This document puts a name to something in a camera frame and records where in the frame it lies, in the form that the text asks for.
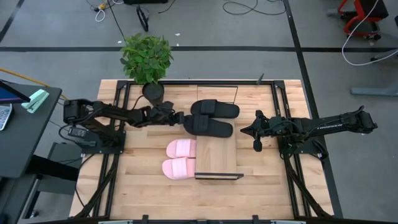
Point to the dark grey side desk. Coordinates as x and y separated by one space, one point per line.
28 140

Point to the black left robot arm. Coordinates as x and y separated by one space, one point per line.
109 112

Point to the black aluminium table frame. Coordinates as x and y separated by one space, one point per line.
186 82

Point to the grey chair base leg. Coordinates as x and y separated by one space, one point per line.
388 55

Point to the pink slide sandal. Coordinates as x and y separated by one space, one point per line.
178 168
180 148

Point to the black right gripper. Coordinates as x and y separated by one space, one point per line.
269 127

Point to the green potted plant black pot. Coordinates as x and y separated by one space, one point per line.
146 59

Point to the black box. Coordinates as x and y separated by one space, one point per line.
146 1

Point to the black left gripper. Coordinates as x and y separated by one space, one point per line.
164 113

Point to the wooden shelf black metal frame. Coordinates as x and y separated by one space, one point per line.
216 155

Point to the red and black cart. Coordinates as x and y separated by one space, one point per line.
373 9

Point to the black power adapter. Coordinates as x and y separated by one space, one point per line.
77 132

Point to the mint green stapler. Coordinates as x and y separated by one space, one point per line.
35 101

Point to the grey desk foot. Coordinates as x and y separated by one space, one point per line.
373 91

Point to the dark grey computer case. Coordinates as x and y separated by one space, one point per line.
65 152

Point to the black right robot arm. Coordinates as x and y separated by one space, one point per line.
326 124

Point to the open laptop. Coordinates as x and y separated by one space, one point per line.
6 93

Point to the black slide sandal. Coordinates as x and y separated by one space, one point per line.
211 127
217 109

